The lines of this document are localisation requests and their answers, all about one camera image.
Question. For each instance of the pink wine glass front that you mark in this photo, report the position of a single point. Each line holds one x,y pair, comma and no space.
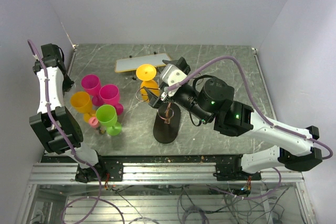
92,85

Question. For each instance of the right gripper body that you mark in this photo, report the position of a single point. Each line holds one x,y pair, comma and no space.
164,96

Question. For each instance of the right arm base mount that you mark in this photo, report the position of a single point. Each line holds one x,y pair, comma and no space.
228,168

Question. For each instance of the wire wine glass rack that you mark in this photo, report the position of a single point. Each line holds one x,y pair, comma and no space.
167,122

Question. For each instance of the pink capped small bottle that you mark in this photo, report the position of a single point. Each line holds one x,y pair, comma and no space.
95,124

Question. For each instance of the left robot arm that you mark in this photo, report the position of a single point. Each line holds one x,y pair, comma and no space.
53,124

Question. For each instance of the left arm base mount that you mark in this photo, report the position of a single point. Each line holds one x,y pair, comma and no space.
108,169

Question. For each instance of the yellow framed mirror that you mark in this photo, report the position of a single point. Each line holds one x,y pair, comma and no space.
131,64

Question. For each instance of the pink wine glass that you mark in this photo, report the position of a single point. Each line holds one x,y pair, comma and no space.
92,85
110,95

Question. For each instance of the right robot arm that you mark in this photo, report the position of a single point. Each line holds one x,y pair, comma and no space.
292,147

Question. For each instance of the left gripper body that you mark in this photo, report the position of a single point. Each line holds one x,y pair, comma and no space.
67,83

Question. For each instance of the aluminium rail frame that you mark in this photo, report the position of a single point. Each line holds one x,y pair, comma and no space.
133,174

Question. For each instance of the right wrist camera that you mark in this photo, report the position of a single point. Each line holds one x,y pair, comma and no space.
172,76

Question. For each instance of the green wine glass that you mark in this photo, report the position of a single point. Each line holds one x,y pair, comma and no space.
107,116

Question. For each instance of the orange wine glass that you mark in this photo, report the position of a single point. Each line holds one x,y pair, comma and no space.
82,103
146,73

